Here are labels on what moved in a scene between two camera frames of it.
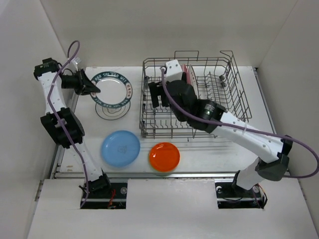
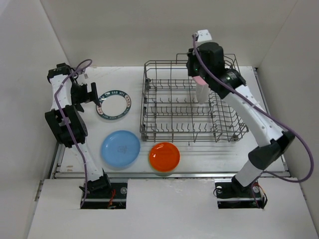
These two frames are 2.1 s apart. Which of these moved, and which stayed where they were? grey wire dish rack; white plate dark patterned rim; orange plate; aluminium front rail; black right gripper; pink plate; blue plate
Moved: white plate dark patterned rim; pink plate; black right gripper
Stayed: blue plate; grey wire dish rack; aluminium front rail; orange plate
